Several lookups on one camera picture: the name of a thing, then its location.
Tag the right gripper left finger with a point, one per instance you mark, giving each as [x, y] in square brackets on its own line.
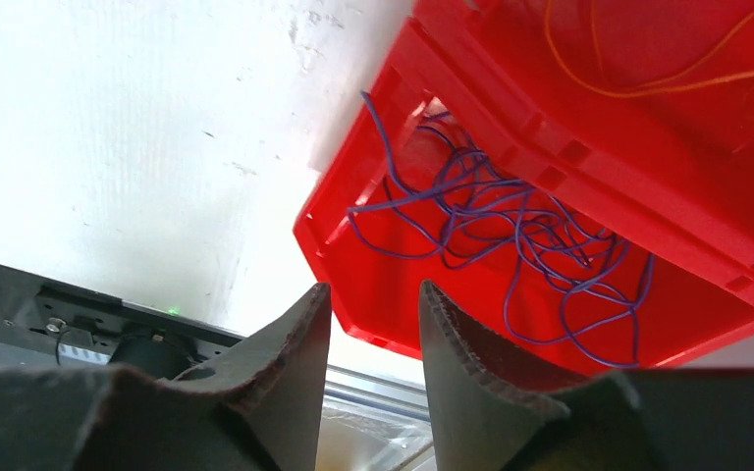
[257, 406]

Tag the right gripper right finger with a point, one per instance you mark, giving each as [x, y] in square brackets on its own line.
[495, 406]

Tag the red plastic bin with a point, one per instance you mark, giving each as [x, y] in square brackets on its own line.
[577, 175]

